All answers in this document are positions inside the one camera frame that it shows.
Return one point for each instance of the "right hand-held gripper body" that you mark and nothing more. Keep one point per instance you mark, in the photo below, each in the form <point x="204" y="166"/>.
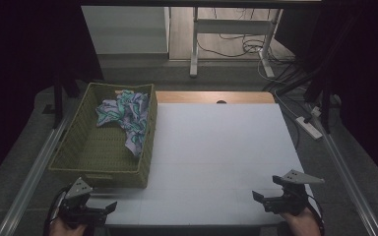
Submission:
<point x="292" y="196"/>

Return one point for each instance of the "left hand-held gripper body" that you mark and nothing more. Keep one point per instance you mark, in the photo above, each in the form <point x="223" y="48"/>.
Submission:
<point x="78" y="205"/>

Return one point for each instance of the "green woven basket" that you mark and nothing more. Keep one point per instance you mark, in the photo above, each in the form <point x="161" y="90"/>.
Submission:
<point x="105" y="147"/>

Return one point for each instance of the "purple and teal patterned cloth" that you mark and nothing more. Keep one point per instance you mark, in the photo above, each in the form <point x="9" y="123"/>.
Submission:
<point x="129" y="109"/>

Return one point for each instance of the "person's left hand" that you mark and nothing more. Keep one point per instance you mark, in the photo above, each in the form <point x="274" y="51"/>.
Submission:
<point x="66" y="229"/>

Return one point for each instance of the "person's right hand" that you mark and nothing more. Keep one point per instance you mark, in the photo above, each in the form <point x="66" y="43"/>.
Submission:
<point x="300" y="224"/>

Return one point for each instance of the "white power strip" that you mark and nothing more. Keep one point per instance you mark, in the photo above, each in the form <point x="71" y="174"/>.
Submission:
<point x="309" y="128"/>

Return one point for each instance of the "white table cover sheet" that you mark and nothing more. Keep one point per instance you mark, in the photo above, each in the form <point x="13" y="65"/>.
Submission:
<point x="220" y="147"/>

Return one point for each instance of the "black metal stand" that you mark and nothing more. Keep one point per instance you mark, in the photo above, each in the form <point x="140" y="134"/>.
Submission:
<point x="325" y="105"/>
<point x="59" y="98"/>

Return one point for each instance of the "black table grommet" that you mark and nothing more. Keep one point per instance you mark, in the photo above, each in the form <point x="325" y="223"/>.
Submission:
<point x="221" y="102"/>

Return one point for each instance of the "dark curtain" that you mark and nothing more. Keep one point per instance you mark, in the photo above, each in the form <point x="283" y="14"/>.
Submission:
<point x="361" y="72"/>
<point x="19" y="65"/>

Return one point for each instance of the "white cabinet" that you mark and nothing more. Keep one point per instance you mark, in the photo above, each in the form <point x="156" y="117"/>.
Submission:
<point x="124" y="29"/>

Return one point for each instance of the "silver metal rail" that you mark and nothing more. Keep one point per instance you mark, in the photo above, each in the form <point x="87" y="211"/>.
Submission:
<point x="344" y="177"/>
<point x="32" y="170"/>

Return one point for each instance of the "white desk frame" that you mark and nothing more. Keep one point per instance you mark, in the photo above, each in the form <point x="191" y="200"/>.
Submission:
<point x="233" y="25"/>

